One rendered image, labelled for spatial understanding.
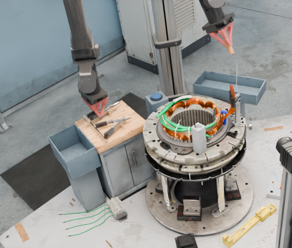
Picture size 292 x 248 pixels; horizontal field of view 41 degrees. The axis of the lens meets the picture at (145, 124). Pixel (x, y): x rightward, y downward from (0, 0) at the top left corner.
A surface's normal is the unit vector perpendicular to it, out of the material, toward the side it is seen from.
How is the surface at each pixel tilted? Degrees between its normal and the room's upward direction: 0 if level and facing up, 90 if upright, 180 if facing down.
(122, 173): 90
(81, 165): 90
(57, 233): 0
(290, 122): 0
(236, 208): 0
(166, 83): 90
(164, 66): 90
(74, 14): 117
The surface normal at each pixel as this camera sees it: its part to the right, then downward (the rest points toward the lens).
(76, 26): 0.11, 0.89
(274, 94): -0.15, -0.78
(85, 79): 0.11, 0.59
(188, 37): 0.68, 0.36
